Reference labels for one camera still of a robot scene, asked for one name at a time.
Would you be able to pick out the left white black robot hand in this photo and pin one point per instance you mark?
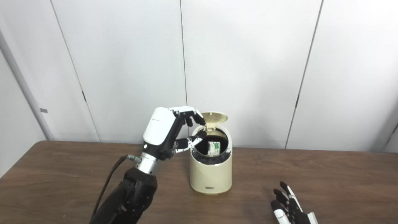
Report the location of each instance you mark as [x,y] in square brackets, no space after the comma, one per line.
[158,127]

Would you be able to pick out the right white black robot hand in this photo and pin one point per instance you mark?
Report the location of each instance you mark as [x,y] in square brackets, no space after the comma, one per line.
[295,214]

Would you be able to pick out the green white milk carton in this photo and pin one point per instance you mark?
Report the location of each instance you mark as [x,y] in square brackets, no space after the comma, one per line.
[214,148]

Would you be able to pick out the cream-colored lidded bin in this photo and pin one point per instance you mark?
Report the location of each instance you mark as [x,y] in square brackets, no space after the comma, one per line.
[211,175]

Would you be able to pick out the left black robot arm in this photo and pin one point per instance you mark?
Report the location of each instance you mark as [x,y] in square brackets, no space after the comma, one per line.
[130,196]

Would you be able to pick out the black wall panel clip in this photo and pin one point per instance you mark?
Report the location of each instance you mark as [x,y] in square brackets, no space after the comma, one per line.
[84,96]
[297,101]

